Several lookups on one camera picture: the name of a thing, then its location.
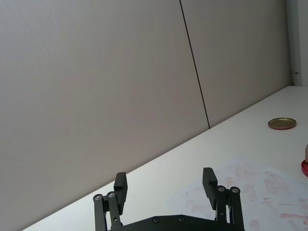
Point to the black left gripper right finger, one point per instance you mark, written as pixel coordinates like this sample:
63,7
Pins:
227,204

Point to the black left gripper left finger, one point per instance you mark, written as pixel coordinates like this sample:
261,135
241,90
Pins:
113,207

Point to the round gold tin lid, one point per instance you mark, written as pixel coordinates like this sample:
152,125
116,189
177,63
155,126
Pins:
282,123

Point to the small metal wall bracket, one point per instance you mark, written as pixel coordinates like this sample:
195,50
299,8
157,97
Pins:
294,72

